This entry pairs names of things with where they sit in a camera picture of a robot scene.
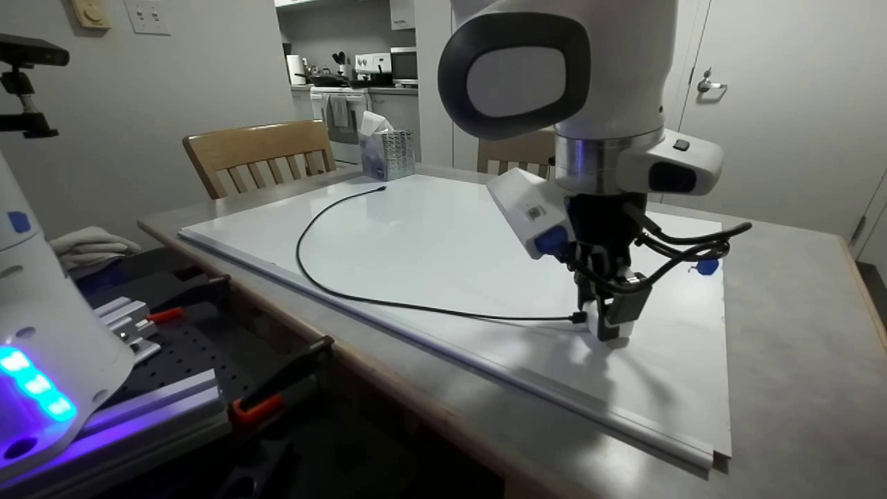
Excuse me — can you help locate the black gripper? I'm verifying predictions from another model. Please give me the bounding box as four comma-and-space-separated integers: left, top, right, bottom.
567, 194, 645, 342

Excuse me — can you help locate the black charger cable white plug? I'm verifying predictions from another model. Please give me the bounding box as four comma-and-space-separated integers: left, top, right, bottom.
293, 183, 631, 344

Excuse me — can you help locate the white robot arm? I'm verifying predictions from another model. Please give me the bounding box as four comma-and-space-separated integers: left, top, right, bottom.
438, 0, 675, 342

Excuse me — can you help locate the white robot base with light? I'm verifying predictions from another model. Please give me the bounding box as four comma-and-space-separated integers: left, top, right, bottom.
0, 155, 136, 489

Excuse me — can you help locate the wooden chair near tissue box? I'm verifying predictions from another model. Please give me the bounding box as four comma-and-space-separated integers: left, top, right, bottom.
477, 130, 553, 179

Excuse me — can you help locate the large white board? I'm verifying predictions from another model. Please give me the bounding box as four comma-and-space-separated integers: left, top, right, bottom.
179, 175, 732, 466

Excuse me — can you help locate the orange black clamp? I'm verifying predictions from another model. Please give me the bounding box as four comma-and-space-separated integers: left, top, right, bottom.
228, 335, 333, 436

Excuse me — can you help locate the light wooden chair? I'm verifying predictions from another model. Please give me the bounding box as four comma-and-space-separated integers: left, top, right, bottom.
182, 119, 336, 199

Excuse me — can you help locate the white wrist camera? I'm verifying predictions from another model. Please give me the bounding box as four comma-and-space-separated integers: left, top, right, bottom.
487, 170, 573, 262

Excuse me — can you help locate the silver door handle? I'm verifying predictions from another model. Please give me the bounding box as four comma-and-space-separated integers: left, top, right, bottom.
695, 72, 729, 104

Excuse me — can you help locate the aluminium rail frame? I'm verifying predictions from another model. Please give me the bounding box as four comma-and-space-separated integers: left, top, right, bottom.
58, 296, 228, 471

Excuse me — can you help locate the white wall switch plate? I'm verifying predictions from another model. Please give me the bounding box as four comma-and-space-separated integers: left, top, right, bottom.
125, 0, 171, 36

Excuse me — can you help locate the black camera on stand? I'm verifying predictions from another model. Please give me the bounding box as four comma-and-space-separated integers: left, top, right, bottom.
0, 33, 68, 138

